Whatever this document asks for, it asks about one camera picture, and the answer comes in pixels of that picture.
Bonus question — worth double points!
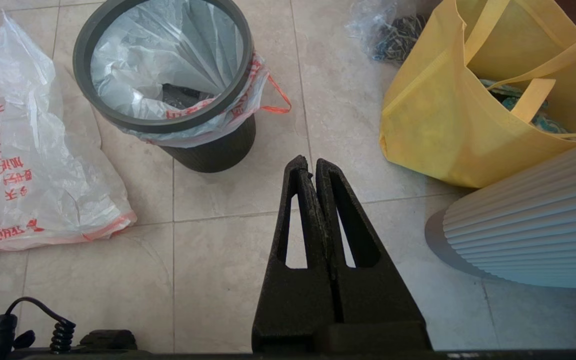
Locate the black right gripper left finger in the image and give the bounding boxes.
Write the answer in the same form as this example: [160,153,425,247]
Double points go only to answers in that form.
[251,155,341,352]

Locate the grey metal ring rim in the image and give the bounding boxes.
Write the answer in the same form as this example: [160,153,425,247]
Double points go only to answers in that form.
[72,0,255,134]

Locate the clear plastic bag dark contents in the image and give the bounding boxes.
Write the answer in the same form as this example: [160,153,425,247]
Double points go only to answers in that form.
[346,0,430,66]

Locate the grey ribbed round bin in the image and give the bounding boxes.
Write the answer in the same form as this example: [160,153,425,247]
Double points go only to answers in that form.
[424,137,576,291]

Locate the white plastic bag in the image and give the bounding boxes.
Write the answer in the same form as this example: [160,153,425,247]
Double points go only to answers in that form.
[0,10,138,254]

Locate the black round trash bin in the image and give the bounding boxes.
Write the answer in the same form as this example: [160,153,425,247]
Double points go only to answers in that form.
[159,114,258,174]

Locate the teal patterned fabric item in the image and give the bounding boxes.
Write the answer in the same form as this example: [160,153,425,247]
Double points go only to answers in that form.
[480,78,570,136]

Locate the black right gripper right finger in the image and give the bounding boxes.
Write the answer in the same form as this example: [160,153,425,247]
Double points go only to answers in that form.
[314,158,433,352]

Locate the white bag with orange print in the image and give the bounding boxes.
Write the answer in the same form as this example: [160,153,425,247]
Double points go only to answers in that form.
[90,0,292,149]

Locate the yellow non-woven tote bag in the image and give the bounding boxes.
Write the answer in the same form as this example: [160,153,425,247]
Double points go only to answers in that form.
[379,0,576,189]

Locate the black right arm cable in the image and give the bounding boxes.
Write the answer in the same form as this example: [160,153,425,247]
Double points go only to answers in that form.
[0,296,77,357]

